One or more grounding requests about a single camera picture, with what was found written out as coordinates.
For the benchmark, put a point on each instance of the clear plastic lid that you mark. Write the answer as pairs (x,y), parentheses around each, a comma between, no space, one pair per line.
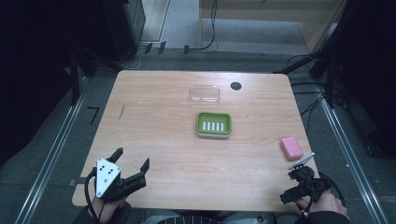
(204,93)

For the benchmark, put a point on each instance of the person's left hand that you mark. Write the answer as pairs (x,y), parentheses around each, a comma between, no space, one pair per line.
(107,210)

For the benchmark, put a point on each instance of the dark cabinet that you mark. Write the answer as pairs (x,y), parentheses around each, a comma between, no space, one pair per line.
(124,28)

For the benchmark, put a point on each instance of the person's right hand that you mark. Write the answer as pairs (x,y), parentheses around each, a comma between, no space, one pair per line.
(327,203)

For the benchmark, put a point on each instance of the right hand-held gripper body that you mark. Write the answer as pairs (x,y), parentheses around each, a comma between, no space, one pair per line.
(303,185)

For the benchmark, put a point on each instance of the metal floor rail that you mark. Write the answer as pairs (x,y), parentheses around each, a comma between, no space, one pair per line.
(348,155)
(49,158)

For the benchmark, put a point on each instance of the pink soap bar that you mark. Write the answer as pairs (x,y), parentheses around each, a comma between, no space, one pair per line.
(291,148)

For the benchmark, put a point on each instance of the black round table grommet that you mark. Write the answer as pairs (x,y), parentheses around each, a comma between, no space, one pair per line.
(236,86)

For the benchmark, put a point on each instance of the green soap dish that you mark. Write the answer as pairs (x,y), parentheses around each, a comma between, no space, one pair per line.
(213,125)

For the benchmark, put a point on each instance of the light wooden cabinet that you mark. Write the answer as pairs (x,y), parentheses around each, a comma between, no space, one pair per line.
(320,28)

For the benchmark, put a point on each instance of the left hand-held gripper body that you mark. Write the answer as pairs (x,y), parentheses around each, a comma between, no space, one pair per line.
(107,177)

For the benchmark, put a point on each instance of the black metal stand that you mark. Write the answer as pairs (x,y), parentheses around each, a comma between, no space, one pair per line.
(323,65)
(74,77)

